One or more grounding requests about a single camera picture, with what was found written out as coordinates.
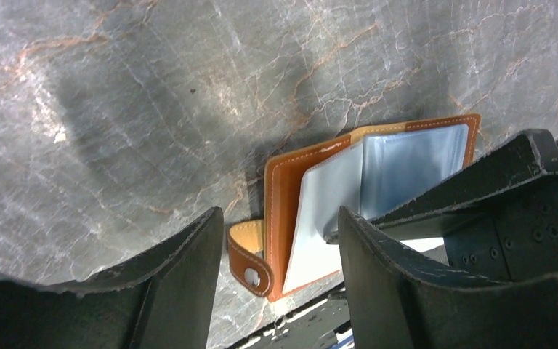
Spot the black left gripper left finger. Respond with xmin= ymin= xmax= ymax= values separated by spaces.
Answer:
xmin=0 ymin=207 xmax=224 ymax=348

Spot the brown leather card holder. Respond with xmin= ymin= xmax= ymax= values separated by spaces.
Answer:
xmin=227 ymin=113 xmax=481 ymax=302

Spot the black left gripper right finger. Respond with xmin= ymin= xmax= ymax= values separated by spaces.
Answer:
xmin=339 ymin=207 xmax=558 ymax=348

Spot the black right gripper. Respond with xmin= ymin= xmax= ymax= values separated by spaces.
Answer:
xmin=338 ymin=129 xmax=558 ymax=281

